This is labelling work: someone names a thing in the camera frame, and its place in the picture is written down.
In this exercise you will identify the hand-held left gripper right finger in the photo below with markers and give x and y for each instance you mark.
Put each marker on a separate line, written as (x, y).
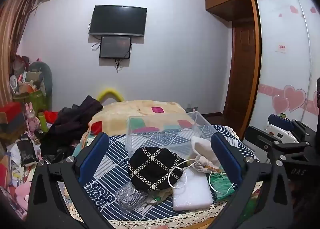
(225, 156)

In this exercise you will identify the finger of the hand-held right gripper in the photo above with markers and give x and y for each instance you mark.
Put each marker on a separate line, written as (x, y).
(260, 144)
(280, 121)

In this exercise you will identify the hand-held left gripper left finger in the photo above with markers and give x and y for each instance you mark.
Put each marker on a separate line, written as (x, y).
(93, 155)

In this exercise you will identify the white plastic device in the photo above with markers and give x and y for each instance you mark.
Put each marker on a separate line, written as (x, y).
(282, 134)

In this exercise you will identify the blue patterned bedcover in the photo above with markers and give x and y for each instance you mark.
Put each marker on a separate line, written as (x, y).
(112, 169)

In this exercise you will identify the white cloth bag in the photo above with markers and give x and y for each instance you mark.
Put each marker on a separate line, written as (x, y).
(201, 145)

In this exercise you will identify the green fabric pouch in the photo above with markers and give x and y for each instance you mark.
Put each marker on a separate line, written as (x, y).
(221, 186)

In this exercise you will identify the pile of dark clothes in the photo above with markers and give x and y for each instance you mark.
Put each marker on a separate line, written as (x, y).
(70, 126)

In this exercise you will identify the white wardrobe with pink hearts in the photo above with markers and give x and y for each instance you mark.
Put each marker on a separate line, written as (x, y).
(282, 74)

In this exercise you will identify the clear plastic storage box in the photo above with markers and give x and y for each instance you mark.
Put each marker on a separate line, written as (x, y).
(140, 141)

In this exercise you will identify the white foam pad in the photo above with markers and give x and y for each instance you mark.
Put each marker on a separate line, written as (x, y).
(192, 194)

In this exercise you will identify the red cloth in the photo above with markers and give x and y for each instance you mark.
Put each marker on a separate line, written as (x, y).
(52, 116)

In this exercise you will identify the black velvet lattice pouch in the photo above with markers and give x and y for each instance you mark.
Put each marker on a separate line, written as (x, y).
(150, 166)

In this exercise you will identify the beige blanket with coloured squares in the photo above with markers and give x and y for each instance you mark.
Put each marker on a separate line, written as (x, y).
(130, 110)

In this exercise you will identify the brown wooden door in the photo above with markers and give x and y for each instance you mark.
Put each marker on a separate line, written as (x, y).
(242, 74)

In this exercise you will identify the green paper roll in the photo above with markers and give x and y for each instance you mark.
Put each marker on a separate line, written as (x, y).
(43, 120)

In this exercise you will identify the cream lace cloth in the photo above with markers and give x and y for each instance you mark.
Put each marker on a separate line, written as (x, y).
(195, 215)

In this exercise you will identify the yellow foam hoop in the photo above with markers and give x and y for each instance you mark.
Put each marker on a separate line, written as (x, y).
(110, 91)

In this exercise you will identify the black printed bag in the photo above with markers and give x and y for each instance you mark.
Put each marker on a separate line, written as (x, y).
(27, 153)

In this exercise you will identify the pink bunny doll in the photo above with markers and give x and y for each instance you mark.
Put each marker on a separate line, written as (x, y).
(31, 121)

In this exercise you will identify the green gift bag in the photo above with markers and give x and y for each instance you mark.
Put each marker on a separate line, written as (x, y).
(30, 99)

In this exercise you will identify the red box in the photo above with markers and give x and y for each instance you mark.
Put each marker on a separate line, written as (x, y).
(11, 111)

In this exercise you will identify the small black wall monitor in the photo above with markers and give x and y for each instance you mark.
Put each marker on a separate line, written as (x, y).
(115, 46)

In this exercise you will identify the black wall television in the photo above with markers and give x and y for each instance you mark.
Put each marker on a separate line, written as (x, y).
(117, 20)

